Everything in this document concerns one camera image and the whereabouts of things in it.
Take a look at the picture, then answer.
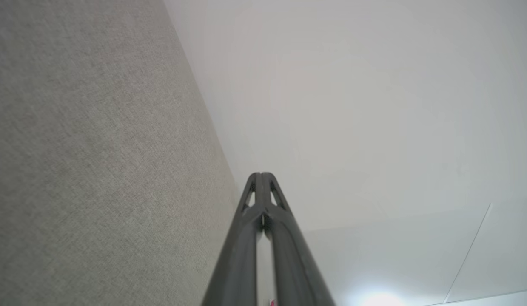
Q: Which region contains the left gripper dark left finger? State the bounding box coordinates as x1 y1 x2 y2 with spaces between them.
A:
201 172 264 306

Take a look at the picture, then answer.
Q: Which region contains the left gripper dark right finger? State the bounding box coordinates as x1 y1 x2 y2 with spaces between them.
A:
261 172 336 306

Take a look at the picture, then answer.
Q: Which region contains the grey fabric sofa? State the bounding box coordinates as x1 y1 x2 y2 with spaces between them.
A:
0 0 276 306

